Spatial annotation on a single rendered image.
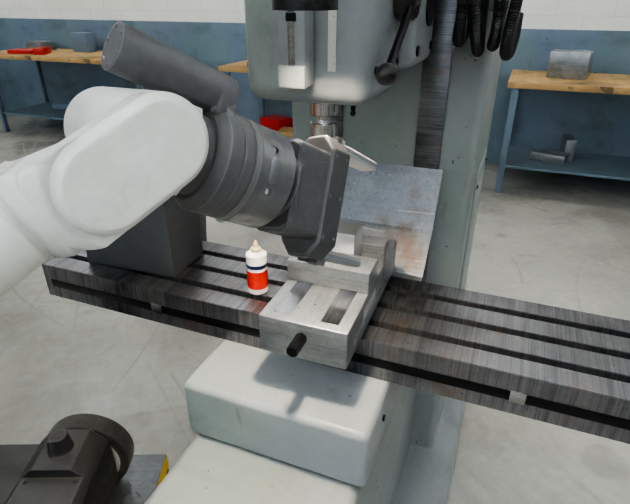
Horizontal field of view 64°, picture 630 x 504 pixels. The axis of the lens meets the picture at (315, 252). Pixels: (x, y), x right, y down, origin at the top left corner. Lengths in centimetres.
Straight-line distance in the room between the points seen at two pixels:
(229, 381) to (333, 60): 55
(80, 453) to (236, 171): 92
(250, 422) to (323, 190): 53
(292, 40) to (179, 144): 40
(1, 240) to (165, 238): 71
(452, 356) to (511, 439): 126
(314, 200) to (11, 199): 24
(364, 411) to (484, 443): 123
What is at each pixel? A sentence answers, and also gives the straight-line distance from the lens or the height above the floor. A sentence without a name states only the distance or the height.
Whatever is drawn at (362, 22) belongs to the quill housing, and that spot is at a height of 142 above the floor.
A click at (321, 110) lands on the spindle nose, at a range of 84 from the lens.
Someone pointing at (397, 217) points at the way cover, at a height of 98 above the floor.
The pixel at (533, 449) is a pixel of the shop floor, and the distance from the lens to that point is 209.
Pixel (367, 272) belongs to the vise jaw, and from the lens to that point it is 84.
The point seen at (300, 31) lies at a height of 141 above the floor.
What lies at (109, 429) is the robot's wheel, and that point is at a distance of 130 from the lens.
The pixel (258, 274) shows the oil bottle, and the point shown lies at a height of 98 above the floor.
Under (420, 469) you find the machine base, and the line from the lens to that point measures 165.
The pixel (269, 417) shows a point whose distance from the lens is 87.
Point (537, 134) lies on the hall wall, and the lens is 511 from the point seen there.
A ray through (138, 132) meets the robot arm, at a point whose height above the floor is 138.
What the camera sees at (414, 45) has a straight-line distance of 92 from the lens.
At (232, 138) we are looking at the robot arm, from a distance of 39.
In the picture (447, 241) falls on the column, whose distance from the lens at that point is 129.
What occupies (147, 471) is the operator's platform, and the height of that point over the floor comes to 40.
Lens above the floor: 146
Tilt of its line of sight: 27 degrees down
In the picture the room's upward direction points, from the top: straight up
